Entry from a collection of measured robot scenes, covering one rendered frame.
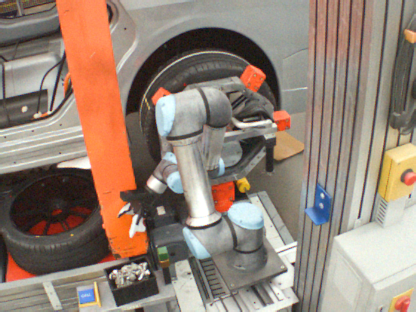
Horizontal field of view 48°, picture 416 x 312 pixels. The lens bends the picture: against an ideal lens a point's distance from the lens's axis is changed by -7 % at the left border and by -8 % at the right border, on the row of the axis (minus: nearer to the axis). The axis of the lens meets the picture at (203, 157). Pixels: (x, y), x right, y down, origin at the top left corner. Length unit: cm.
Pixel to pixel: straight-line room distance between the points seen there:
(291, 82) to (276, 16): 39
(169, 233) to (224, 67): 86
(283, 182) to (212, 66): 139
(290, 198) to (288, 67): 105
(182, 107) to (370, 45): 66
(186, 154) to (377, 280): 69
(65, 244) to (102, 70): 101
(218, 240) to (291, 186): 184
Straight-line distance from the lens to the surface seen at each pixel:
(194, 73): 226
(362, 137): 116
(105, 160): 194
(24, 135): 250
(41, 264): 258
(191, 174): 155
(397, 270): 128
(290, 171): 354
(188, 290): 269
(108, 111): 183
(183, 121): 150
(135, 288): 214
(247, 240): 166
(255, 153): 249
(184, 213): 290
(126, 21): 228
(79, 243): 249
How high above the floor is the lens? 216
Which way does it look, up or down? 36 degrees down
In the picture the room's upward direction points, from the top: 5 degrees counter-clockwise
